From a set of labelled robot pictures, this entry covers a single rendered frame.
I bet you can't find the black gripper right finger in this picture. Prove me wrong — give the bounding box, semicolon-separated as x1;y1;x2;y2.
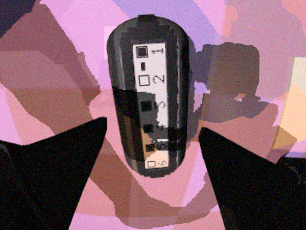
198;127;306;230

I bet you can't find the dark grey rectangular box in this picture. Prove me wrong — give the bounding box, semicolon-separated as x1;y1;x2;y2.
275;156;306;166

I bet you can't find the dark grey switch panel with green rocker switches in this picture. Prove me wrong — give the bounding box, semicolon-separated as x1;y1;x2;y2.
106;14;190;179

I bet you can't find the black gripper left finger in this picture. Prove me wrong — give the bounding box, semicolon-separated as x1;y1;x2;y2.
0;116;106;230

